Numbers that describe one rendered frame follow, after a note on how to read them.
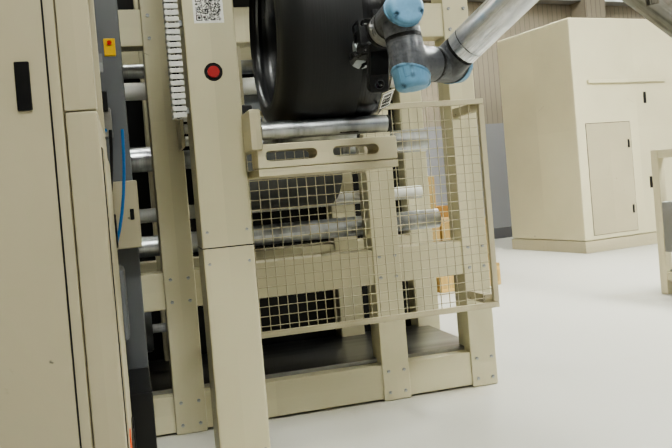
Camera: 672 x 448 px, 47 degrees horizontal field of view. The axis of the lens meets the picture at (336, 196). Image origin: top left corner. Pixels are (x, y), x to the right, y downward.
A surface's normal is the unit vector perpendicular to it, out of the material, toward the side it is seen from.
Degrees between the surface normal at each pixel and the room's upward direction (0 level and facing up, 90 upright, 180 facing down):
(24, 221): 90
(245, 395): 90
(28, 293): 90
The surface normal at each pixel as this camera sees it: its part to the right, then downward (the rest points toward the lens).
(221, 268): 0.26, -0.01
